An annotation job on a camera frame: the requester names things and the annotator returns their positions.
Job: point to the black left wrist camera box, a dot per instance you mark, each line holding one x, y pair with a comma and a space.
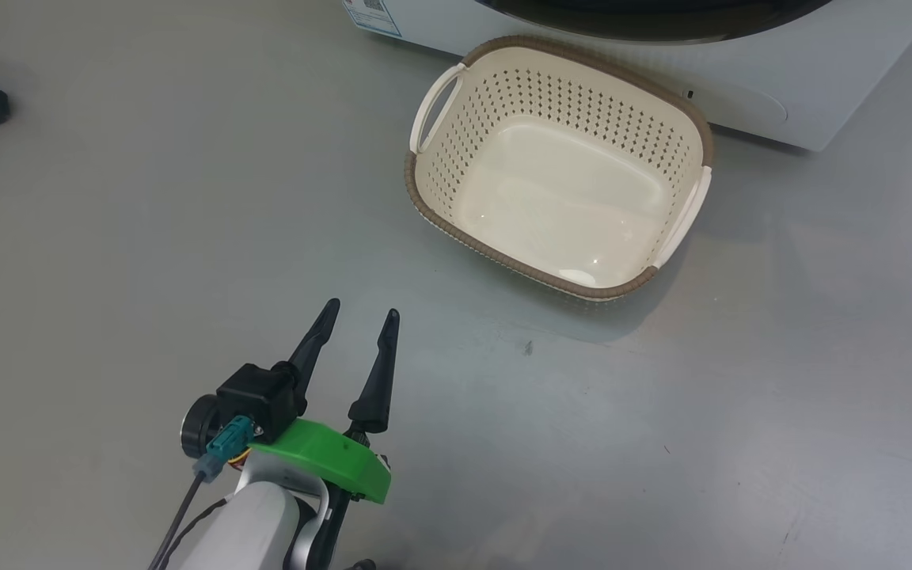
258, 396

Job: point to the blue white energy label sticker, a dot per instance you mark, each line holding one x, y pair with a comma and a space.
373, 16

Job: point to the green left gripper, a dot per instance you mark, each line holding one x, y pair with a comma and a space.
329, 455

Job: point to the white front-load washing machine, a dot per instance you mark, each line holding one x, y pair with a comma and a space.
820, 79

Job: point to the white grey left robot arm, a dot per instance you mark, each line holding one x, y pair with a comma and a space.
258, 530

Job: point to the cream perforated laundry basket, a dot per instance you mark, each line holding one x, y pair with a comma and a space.
567, 198

